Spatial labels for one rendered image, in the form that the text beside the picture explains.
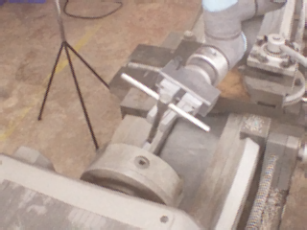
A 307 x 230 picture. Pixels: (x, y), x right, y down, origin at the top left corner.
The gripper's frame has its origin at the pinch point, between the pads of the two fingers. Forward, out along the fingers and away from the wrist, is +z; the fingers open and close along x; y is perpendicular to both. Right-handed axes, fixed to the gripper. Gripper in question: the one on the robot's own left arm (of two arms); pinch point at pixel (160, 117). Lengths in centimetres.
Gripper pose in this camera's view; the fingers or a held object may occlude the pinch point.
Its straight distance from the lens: 88.5
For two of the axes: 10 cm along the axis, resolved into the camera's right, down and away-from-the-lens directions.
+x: 8.1, 5.5, -2.0
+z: -5.5, 5.9, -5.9
